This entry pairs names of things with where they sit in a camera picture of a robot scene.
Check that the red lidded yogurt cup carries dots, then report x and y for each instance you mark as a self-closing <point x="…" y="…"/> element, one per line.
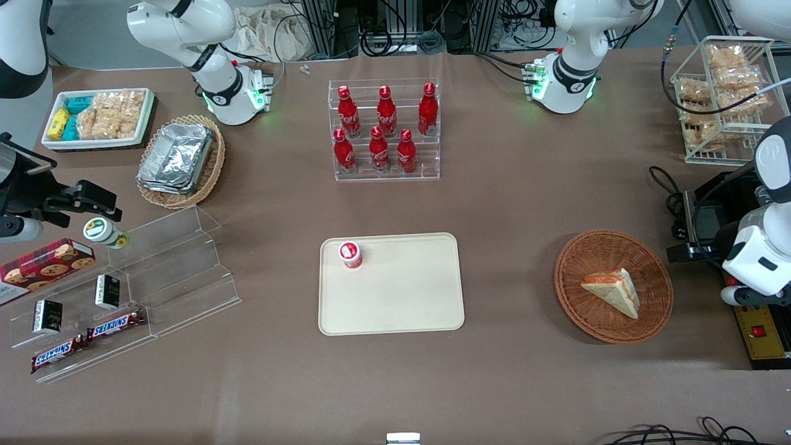
<point x="350" y="253"/>

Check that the clear acrylic stepped shelf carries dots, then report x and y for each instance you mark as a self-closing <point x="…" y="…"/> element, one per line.
<point x="185" y="272"/>

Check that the white rectangular snack tray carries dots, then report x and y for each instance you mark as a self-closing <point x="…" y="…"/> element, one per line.
<point x="93" y="143"/>

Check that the green lidded white cup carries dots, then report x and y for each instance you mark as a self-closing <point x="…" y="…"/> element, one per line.
<point x="99" y="231"/>

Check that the brown round wicker basket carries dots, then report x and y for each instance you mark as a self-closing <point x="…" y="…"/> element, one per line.
<point x="593" y="315"/>

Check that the triangular sandwich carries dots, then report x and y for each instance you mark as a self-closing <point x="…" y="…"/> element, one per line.
<point x="615" y="290"/>

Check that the bagged fried snack pack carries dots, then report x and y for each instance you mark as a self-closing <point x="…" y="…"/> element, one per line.
<point x="726" y="57"/>
<point x="738" y="77"/>
<point x="701" y="136"/>
<point x="693" y="113"/>
<point x="693" y="90"/>
<point x="744" y="101"/>

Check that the yellow snack box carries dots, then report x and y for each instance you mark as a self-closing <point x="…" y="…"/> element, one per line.
<point x="59" y="123"/>

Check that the red tartan cookie box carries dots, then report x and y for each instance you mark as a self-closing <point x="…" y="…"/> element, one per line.
<point x="43" y="269"/>

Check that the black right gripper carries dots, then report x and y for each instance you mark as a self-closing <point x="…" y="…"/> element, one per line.
<point x="23" y="185"/>

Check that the beige plastic serving tray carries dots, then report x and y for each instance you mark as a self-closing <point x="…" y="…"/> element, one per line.
<point x="401" y="296"/>

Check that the aluminium extrusion frame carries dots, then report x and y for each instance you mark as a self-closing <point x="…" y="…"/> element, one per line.
<point x="318" y="28"/>
<point x="485" y="25"/>

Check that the aluminium foil tray stack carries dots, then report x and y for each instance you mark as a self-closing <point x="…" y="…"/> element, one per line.
<point x="176" y="157"/>

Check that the small white box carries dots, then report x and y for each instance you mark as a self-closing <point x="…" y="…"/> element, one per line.
<point x="403" y="439"/>

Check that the black countertop appliance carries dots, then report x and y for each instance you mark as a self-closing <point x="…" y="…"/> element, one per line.
<point x="710" y="207"/>

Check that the light oval wicker basket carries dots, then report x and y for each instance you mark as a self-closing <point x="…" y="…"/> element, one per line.
<point x="213" y="167"/>

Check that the beige crumpled cloth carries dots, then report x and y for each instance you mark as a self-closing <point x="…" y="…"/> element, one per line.
<point x="266" y="31"/>

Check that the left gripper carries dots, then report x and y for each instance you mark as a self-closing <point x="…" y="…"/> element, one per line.
<point x="712" y="238"/>

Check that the yellow emergency stop box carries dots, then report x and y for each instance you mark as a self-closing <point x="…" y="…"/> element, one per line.
<point x="763" y="334"/>

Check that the red cola bottle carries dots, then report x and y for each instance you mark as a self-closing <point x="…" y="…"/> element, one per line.
<point x="427" y="111"/>
<point x="348" y="114"/>
<point x="387" y="114"/>
<point x="406" y="154"/>
<point x="379" y="153"/>
<point x="343" y="154"/>

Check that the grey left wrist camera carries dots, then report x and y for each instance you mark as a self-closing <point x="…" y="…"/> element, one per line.
<point x="741" y="296"/>

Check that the small black snack box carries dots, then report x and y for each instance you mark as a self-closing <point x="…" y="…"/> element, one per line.
<point x="107" y="292"/>
<point x="47" y="316"/>

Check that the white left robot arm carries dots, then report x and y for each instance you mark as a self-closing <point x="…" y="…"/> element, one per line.
<point x="571" y="74"/>

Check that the rice cracker pack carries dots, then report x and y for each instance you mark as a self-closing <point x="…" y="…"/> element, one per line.
<point x="88" y="123"/>
<point x="110" y="117"/>
<point x="133" y="114"/>

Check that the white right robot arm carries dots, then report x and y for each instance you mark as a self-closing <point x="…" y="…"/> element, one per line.
<point x="185" y="31"/>

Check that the Snickers chocolate bar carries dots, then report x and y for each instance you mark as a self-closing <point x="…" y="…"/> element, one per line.
<point x="117" y="325"/>
<point x="59" y="354"/>

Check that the teal snack box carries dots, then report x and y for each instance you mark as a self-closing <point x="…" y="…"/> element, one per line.
<point x="70" y="128"/>
<point x="79" y="104"/>

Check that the clear acrylic bottle rack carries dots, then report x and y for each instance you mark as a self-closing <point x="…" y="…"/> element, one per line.
<point x="426" y="157"/>

